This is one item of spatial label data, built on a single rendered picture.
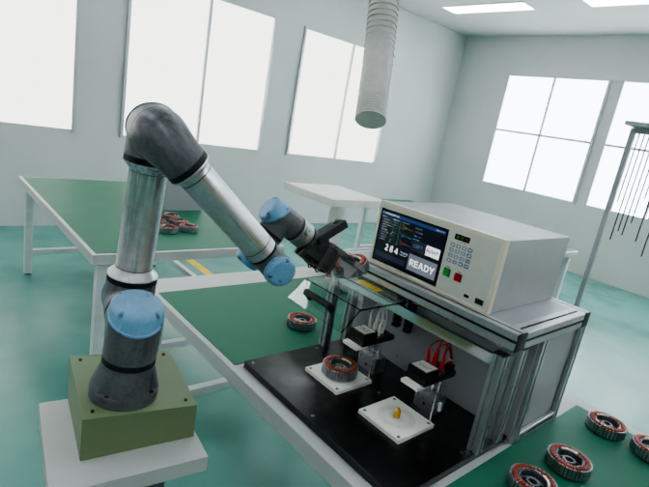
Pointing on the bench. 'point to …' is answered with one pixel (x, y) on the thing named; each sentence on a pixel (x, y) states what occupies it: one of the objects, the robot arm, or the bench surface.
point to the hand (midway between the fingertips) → (352, 266)
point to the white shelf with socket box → (342, 197)
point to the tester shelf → (574, 319)
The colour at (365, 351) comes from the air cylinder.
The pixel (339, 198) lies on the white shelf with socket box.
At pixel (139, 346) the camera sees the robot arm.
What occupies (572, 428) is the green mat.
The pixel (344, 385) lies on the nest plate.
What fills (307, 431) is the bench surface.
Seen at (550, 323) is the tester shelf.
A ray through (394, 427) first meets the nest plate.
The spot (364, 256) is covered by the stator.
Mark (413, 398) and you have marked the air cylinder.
